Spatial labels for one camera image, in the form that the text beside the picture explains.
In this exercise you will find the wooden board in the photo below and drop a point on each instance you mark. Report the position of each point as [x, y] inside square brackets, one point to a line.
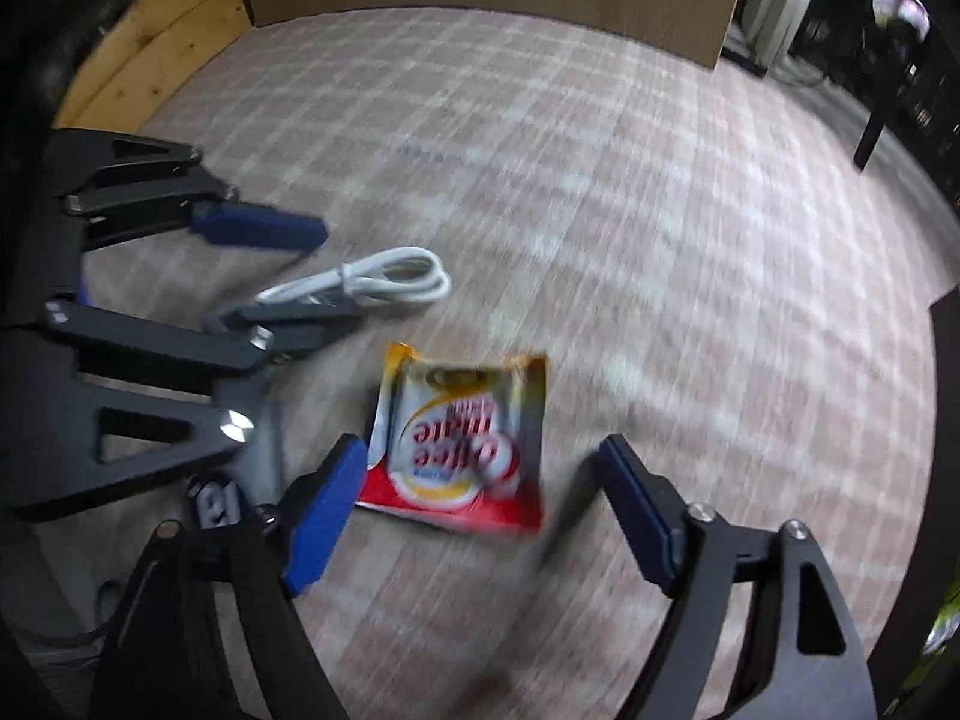
[148, 56]

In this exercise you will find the coffee mate sachet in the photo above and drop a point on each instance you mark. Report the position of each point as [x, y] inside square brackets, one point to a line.
[457, 445]

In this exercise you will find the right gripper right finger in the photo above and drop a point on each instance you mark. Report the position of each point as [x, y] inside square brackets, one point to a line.
[801, 656]

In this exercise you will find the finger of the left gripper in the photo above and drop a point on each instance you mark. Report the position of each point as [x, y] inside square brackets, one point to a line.
[138, 404]
[125, 187]

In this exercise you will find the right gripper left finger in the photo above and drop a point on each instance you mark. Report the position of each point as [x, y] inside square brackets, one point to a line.
[164, 656]

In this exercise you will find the black light tripod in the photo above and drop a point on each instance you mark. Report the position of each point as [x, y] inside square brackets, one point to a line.
[869, 137]

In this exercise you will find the black storage tray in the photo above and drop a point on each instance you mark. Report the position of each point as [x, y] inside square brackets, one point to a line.
[935, 554]

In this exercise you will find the plaid woven mat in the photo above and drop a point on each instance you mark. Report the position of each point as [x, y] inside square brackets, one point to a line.
[707, 271]

